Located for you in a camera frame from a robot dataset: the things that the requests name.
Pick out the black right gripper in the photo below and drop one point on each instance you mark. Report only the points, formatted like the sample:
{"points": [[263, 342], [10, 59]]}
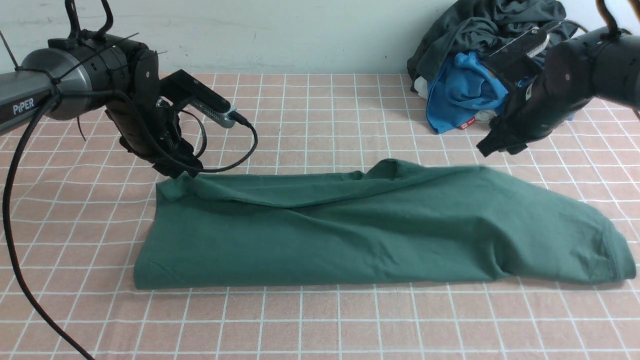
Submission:
{"points": [[532, 113]]}

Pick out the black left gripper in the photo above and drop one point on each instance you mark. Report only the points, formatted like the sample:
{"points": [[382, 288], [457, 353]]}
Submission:
{"points": [[154, 135]]}

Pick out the green long-sleeved shirt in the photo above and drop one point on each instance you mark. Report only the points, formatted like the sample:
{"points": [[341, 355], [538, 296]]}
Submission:
{"points": [[397, 223]]}

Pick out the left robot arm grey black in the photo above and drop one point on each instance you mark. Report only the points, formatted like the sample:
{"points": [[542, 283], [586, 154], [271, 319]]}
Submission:
{"points": [[89, 70]]}

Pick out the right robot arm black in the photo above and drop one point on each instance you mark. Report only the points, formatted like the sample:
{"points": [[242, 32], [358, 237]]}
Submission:
{"points": [[606, 59]]}

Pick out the blue garment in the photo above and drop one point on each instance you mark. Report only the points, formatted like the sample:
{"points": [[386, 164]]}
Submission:
{"points": [[462, 87]]}

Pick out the pink checkered tablecloth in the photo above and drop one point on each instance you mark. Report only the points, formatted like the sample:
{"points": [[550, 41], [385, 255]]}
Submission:
{"points": [[81, 207]]}

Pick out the dark grey garment pile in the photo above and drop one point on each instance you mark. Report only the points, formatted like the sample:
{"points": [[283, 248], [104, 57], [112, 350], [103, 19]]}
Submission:
{"points": [[481, 27]]}

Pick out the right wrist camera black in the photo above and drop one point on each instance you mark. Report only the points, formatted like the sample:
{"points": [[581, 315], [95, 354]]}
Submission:
{"points": [[515, 61]]}

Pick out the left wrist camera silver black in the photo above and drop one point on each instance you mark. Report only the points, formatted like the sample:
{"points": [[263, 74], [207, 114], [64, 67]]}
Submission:
{"points": [[182, 89]]}

